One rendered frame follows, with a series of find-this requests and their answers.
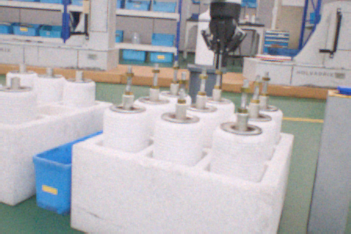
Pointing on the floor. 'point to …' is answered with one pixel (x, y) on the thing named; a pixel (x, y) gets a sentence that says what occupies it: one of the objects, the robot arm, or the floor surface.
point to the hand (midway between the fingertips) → (220, 61)
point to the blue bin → (56, 176)
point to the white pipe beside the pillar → (276, 0)
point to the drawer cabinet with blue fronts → (276, 37)
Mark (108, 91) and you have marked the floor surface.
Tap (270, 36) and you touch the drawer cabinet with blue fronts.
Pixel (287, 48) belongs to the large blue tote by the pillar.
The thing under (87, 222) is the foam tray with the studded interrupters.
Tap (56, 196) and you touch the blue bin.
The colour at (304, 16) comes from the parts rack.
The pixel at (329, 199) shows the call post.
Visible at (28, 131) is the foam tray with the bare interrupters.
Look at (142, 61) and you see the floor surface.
